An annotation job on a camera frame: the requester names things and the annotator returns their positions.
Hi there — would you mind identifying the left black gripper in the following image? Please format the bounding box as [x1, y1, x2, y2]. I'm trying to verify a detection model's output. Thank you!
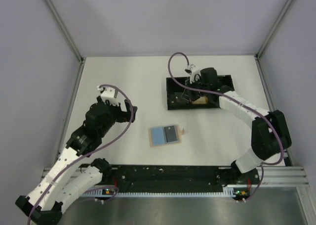
[97, 95, 136, 137]

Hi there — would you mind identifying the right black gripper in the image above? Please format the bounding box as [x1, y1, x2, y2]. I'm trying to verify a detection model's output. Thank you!
[182, 77, 209, 102]

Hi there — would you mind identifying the black three-compartment tray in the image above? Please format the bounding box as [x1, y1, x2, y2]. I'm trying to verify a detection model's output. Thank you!
[166, 75, 235, 110]

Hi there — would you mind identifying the light blue card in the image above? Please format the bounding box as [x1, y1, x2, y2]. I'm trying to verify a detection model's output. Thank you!
[150, 127, 166, 146]

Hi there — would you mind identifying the beige card holder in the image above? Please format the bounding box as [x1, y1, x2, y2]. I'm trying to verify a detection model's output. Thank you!
[148, 125, 185, 147]

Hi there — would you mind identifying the dark grey card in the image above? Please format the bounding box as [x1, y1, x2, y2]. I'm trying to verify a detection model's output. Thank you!
[163, 125, 179, 143]

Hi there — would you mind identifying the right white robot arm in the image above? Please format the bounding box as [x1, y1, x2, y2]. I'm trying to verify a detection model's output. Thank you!
[185, 64, 292, 183]

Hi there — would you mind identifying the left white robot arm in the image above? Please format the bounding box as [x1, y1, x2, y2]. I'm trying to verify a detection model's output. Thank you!
[15, 94, 137, 225]

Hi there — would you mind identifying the gold cards stack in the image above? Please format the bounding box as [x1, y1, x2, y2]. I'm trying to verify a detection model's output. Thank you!
[192, 96, 208, 105]

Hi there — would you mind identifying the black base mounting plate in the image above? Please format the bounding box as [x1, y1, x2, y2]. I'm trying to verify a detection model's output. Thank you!
[100, 165, 259, 193]

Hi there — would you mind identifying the steel sheet front panel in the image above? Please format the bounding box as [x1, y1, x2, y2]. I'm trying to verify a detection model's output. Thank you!
[59, 188, 308, 225]

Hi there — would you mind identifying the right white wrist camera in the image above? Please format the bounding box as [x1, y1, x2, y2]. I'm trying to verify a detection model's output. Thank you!
[185, 64, 201, 84]

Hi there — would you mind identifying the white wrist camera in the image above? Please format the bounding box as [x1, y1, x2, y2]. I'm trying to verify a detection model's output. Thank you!
[185, 64, 201, 84]
[97, 85, 119, 106]

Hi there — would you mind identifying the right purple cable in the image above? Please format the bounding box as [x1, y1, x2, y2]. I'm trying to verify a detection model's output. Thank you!
[168, 52, 284, 202]

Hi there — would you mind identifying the purple cable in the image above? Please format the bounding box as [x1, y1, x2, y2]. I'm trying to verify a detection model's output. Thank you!
[27, 84, 136, 225]
[168, 52, 284, 202]

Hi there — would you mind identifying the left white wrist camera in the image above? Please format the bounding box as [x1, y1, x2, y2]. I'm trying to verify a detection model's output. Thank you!
[97, 85, 119, 106]

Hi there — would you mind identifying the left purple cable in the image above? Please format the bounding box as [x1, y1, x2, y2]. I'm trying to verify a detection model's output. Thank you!
[27, 84, 136, 225]

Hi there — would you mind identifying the grey slotted cable duct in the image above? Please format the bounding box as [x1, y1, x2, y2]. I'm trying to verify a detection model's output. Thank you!
[81, 187, 249, 198]

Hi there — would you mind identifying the aluminium front rail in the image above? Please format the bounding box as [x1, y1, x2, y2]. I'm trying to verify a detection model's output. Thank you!
[40, 167, 309, 186]

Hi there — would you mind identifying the right aluminium frame post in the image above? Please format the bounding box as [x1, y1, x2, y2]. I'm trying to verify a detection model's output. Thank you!
[254, 0, 304, 166]

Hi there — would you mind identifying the aluminium frame post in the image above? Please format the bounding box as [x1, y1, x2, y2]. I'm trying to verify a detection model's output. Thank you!
[254, 0, 304, 166]
[43, 0, 85, 164]

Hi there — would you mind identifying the left aluminium frame post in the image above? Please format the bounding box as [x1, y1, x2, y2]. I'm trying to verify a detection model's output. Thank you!
[43, 0, 85, 164]

